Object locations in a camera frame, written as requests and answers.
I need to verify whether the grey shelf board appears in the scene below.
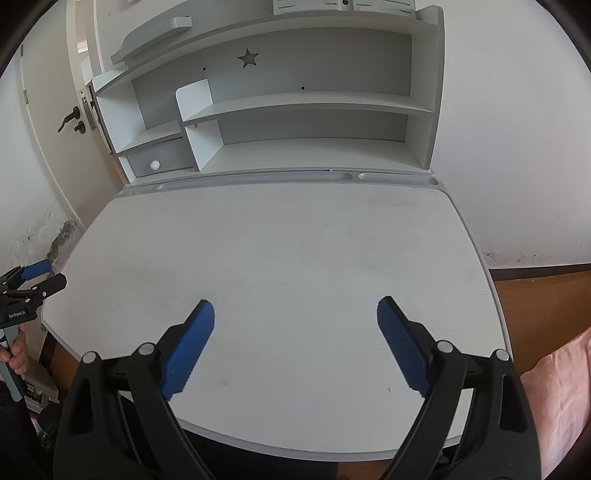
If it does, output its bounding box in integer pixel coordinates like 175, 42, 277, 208
110, 17, 193, 65

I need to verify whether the grey pen tray rail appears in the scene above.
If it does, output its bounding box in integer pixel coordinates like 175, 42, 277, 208
117, 170, 440, 197

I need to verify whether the black door handle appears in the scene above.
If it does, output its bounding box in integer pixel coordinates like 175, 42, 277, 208
57, 106, 82, 134

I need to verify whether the pink cushion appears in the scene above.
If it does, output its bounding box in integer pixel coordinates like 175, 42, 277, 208
519, 330, 591, 479

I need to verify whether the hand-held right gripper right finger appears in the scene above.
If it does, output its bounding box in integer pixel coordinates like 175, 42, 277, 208
376, 295, 542, 480

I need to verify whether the white door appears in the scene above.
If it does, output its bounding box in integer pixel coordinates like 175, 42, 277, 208
18, 0, 126, 232

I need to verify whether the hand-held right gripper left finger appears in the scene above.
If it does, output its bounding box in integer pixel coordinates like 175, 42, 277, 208
53, 299, 218, 480

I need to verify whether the grey case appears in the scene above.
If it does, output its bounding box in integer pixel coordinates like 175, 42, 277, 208
24, 382, 59, 414

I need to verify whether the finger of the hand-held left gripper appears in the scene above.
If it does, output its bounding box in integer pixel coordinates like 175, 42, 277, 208
0, 258, 53, 285
9, 273, 68, 305

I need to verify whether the person's left hand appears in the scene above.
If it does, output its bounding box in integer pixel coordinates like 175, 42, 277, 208
0, 339, 30, 376

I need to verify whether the white desk shelf unit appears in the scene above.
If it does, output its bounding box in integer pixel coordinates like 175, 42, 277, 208
91, 4, 446, 185

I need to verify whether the metal door lock plate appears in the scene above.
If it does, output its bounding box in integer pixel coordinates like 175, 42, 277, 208
81, 90, 99, 133

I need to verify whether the grey drawer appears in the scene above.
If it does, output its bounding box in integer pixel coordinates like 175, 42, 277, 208
117, 138, 195, 182

